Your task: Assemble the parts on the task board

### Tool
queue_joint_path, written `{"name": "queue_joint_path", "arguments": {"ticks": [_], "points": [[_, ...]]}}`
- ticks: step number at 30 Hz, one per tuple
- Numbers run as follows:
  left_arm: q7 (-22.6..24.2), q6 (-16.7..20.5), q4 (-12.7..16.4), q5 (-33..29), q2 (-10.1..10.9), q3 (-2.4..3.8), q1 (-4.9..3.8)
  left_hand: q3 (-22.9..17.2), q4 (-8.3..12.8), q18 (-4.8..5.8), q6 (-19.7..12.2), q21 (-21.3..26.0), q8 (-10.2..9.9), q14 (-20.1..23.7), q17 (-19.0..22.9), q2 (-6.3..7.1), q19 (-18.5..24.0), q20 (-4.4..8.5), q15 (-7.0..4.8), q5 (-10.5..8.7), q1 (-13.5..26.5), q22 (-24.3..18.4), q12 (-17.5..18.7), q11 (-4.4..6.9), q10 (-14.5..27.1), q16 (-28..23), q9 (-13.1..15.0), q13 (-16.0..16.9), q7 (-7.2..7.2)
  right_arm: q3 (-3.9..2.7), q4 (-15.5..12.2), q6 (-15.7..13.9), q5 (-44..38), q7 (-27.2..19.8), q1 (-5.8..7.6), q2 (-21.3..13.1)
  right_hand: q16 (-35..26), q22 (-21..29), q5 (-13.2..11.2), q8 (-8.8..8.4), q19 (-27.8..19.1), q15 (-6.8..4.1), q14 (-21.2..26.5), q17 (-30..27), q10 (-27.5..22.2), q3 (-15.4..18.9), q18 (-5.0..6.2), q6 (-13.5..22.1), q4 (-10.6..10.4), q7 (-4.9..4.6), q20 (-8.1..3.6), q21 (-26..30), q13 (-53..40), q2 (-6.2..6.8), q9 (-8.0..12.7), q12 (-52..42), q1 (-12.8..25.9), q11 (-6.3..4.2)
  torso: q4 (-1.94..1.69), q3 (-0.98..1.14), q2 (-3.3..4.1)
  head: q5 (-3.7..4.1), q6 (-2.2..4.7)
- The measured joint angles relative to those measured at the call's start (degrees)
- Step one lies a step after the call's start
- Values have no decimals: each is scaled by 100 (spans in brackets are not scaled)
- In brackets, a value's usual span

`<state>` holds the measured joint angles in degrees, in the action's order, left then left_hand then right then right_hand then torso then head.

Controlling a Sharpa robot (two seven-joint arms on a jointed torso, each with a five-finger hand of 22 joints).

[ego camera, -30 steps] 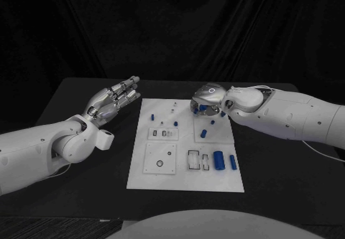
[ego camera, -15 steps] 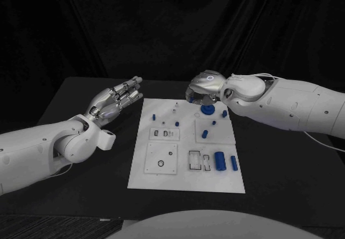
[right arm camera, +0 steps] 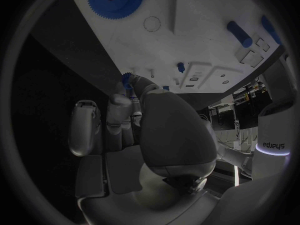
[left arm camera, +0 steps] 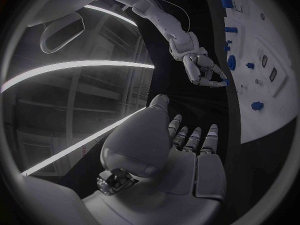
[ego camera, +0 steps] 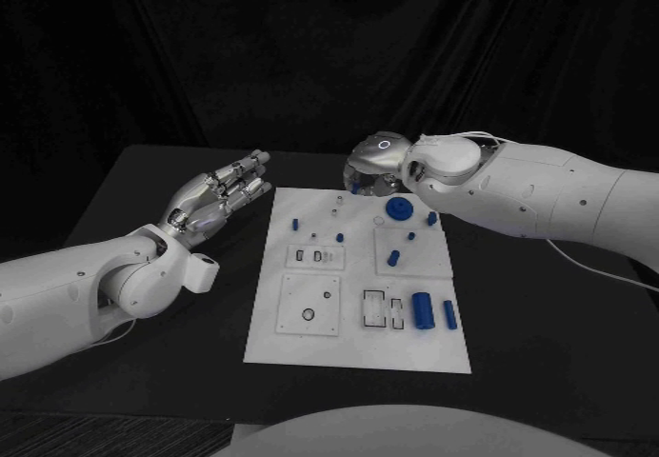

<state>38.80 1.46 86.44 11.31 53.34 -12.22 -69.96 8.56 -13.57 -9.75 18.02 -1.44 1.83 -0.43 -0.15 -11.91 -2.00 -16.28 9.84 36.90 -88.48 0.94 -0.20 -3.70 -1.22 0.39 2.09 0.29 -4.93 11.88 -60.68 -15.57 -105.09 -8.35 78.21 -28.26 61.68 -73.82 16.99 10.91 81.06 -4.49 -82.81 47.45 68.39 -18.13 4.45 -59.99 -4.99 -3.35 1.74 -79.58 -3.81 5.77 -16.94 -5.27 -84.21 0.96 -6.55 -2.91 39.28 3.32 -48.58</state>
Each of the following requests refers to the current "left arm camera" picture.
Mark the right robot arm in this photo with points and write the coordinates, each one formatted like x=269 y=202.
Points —
x=168 y=22

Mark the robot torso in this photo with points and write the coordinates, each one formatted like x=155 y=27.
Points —
x=58 y=3

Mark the long blue cylinder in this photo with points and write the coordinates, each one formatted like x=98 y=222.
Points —
x=230 y=30

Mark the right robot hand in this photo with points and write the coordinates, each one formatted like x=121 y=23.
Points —
x=191 y=69

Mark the small blue block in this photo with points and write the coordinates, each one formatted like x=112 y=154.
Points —
x=226 y=48

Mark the small blue peg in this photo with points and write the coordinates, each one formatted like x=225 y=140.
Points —
x=226 y=81
x=229 y=41

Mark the blue plug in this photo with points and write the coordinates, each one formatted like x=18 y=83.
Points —
x=250 y=65

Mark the short blue cylinder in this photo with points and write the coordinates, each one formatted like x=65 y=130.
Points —
x=257 y=106

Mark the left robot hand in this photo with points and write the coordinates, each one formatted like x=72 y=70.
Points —
x=145 y=144

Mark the white task board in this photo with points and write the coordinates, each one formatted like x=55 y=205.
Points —
x=281 y=97

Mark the blue gear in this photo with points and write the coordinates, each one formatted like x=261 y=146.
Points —
x=231 y=62

